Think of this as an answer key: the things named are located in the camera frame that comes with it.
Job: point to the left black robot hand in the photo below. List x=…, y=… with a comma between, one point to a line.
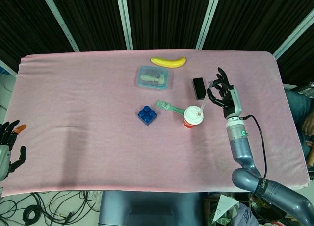
x=5, y=150

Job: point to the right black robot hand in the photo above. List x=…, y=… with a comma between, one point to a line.
x=231, y=101

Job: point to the clear plastic straw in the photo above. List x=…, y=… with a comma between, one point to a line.
x=203, y=104

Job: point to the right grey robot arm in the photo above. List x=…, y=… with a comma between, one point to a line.
x=241, y=147

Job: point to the red paper cup white lid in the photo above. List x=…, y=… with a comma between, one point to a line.
x=192, y=117

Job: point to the clear container blue lid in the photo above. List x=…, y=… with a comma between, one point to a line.
x=152, y=77

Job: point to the black box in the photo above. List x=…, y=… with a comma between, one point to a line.
x=199, y=88

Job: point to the green brush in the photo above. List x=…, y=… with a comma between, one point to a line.
x=169, y=107

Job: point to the seated person in jeans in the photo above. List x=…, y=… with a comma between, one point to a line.
x=298, y=108

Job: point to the yellow banana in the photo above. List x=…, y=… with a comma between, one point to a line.
x=168, y=62

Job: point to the blue building block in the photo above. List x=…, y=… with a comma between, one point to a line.
x=147, y=115

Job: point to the pink tablecloth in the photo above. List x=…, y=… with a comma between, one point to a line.
x=98, y=142

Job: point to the black curtain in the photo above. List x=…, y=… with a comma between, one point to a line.
x=166, y=17

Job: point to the white paper sheet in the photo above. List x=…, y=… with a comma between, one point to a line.
x=223, y=207

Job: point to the dark grey robot torso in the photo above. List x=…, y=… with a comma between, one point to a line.
x=147, y=208

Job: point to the white frame post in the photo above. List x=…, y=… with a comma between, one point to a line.
x=61, y=22
x=292, y=36
x=125, y=20
x=208, y=20

